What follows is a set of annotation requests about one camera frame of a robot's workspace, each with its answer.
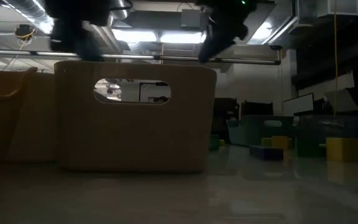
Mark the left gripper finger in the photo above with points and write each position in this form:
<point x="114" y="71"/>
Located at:
<point x="92" y="49"/>

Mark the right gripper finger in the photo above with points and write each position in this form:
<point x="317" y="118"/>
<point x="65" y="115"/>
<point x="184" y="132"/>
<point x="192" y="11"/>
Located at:
<point x="213" y="48"/>

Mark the yellow block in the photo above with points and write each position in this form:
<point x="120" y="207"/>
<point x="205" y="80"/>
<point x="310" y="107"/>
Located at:
<point x="280" y="142"/>
<point x="344" y="149"/>

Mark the purple block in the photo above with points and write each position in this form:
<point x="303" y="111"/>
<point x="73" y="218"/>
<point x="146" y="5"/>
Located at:
<point x="266" y="153"/>

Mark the ceiling light panel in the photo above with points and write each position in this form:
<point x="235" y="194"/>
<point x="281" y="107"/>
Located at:
<point x="134" y="35"/>
<point x="180" y="38"/>

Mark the grey ceiling box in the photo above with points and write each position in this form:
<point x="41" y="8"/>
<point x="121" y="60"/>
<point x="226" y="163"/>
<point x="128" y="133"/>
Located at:
<point x="190" y="18"/>

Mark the black cabinet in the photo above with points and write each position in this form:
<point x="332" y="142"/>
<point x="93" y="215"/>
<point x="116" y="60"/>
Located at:
<point x="225" y="115"/>
<point x="256" y="109"/>

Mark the person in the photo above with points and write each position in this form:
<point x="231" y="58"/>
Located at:
<point x="160" y="99"/>

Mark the white plastic bin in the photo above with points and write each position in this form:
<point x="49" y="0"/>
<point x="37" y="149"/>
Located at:
<point x="39" y="118"/>

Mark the green arch block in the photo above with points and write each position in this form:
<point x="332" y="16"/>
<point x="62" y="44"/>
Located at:
<point x="213" y="142"/>

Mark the grey plastic bin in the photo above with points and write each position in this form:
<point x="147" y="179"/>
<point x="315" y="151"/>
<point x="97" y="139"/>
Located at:
<point x="135" y="137"/>

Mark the teal plastic bin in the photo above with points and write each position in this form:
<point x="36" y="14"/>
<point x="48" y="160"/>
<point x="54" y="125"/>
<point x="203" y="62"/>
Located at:
<point x="259" y="133"/>

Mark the white board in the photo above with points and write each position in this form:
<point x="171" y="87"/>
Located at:
<point x="298" y="104"/>

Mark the horizontal metal rail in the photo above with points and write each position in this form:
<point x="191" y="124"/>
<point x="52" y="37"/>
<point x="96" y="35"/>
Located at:
<point x="182" y="58"/>

